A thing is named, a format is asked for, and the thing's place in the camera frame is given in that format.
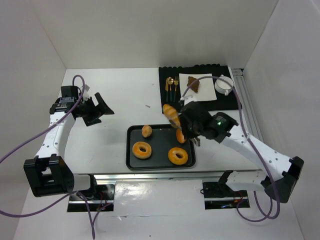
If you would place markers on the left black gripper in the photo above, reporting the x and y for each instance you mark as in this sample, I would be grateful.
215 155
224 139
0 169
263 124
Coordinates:
93 110

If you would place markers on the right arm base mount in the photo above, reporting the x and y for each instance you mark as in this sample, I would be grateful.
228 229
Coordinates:
219 196

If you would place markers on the aluminium front rail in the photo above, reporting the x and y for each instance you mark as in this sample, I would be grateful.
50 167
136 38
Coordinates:
159 176

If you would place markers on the black placemat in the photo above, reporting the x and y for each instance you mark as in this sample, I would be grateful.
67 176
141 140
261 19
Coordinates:
222 103

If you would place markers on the metal tongs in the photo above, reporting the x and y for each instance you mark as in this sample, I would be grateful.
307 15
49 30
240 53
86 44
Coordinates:
185 134

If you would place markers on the gold fork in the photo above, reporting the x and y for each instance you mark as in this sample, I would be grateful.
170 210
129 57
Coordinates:
176 83

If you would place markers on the white square plate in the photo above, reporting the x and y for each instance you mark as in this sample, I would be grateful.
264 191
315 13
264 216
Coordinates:
206 90

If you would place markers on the glazed donut right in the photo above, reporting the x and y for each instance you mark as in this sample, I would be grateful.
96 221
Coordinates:
178 156

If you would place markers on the gold spoon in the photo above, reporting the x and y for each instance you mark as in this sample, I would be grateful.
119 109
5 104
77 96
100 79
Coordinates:
170 83

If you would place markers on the striped long bread roll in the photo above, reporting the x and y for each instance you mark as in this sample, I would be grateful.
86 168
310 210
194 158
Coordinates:
172 115

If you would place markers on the white cup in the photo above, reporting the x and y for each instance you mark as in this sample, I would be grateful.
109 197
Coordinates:
224 85

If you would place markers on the black baking tray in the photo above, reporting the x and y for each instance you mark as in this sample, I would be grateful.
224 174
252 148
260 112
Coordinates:
162 139

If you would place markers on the round bun right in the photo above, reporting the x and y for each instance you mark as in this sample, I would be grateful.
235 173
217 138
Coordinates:
180 137

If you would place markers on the chocolate croissant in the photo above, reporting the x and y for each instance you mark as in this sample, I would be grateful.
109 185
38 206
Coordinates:
193 84

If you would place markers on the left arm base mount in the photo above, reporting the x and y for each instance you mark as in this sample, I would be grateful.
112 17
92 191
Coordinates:
97 193

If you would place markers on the small round bun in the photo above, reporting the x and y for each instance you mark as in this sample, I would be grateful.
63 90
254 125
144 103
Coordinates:
146 131

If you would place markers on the gold knife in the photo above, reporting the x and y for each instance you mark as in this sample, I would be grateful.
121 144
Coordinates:
167 90

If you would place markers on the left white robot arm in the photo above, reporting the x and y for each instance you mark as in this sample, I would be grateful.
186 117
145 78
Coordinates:
47 173

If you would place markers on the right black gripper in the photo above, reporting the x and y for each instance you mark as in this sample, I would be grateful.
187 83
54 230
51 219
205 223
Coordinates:
186 122

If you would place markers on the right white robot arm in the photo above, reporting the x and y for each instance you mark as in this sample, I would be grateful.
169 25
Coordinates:
280 172

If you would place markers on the glazed donut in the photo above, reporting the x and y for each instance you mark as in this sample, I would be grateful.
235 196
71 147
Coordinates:
142 150
178 156

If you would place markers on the glazed donut left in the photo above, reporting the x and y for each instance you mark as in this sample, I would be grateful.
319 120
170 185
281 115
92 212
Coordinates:
142 150

